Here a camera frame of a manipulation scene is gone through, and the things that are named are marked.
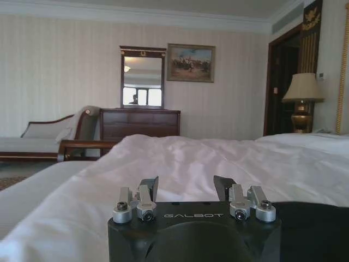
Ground wooden chaise longue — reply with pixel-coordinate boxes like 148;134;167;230
0;105;118;163

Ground gold rope trim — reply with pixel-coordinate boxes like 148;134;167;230
335;0;349;135

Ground gold ornamented dark headboard panel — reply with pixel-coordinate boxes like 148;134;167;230
298;0;323;132

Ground framed landscape painting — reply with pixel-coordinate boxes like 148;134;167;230
166;43;216;84

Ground patterned carpet rug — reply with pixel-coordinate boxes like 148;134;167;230
0;161;31;192

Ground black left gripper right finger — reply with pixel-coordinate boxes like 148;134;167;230
213;175;278;223

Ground dark framed mirror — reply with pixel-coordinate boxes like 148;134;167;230
119;45;167;110

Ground dark wooden door frame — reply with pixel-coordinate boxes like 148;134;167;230
263;23;304;137

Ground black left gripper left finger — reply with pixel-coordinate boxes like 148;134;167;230
112;176;160;224

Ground gold table lamp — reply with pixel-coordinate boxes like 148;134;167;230
281;72;325;134

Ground white garment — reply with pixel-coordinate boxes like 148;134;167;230
0;134;349;262

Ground dark wooden dresser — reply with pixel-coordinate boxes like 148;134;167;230
99;108;182;157

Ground white throw cloth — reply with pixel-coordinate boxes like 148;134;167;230
55;105;100;143

